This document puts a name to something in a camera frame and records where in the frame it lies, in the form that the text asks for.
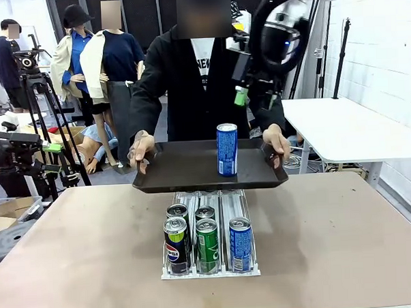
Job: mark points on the crouching person in blue shirt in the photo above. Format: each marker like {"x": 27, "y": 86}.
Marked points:
{"x": 92, "y": 132}

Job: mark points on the flat cardboard sheet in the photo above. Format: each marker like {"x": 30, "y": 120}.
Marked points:
{"x": 0, "y": 224}

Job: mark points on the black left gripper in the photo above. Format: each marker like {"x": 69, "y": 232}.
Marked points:
{"x": 13, "y": 157}

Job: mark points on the person's right forearm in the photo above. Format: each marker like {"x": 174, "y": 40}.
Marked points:
{"x": 142, "y": 112}

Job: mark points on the white side table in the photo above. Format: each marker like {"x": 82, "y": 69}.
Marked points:
{"x": 344, "y": 134}

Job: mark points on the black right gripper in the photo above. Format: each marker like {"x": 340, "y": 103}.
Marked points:
{"x": 263, "y": 81}

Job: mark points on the dark grey round base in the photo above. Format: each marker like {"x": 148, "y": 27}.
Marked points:
{"x": 8, "y": 241}

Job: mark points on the clear plastic storage bin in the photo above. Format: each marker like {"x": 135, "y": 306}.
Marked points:
{"x": 32, "y": 207}

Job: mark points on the mannequin with black hat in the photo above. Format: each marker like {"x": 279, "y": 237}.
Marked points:
{"x": 76, "y": 47}

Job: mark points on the black light stand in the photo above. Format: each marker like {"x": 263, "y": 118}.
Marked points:
{"x": 341, "y": 59}

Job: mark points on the black serving tray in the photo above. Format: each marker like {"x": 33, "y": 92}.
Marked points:
{"x": 179, "y": 168}

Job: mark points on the person's left hand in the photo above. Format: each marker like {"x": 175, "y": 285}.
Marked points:
{"x": 276, "y": 140}

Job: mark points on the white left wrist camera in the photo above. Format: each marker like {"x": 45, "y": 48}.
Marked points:
{"x": 11, "y": 118}

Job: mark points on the black backpack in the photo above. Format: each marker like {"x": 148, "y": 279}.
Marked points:
{"x": 12, "y": 186}

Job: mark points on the standing person in navy shirt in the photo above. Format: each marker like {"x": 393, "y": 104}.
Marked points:
{"x": 5, "y": 57}

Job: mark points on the clear acrylic can rack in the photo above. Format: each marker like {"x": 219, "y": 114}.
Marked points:
{"x": 211, "y": 276}

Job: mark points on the black camera tripod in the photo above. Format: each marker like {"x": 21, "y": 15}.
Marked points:
{"x": 30, "y": 80}

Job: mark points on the person's left forearm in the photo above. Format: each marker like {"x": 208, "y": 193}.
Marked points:
{"x": 273, "y": 117}

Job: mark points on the Pepsi lime can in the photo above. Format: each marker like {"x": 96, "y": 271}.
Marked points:
{"x": 178, "y": 210}
{"x": 177, "y": 250}

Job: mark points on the mannequin with navy top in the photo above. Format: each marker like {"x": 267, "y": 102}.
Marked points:
{"x": 119, "y": 55}

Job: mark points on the person's right hand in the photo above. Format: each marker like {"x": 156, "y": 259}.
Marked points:
{"x": 142, "y": 148}

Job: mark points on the green Chilsung cider can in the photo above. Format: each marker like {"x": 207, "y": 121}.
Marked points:
{"x": 204, "y": 212}
{"x": 207, "y": 249}

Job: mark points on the black stand pole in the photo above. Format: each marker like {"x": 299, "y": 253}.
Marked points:
{"x": 321, "y": 70}
{"x": 296, "y": 85}

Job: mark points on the blue Pocari Sweat can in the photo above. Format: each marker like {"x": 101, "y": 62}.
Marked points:
{"x": 227, "y": 149}
{"x": 241, "y": 248}

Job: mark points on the brown cardboard box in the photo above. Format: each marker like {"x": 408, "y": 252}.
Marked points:
{"x": 73, "y": 132}

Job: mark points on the mannequin with bucket hat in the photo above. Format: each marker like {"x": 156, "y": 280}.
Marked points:
{"x": 236, "y": 9}

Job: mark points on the person in black cardigan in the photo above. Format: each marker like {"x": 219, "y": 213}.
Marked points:
{"x": 182, "y": 93}

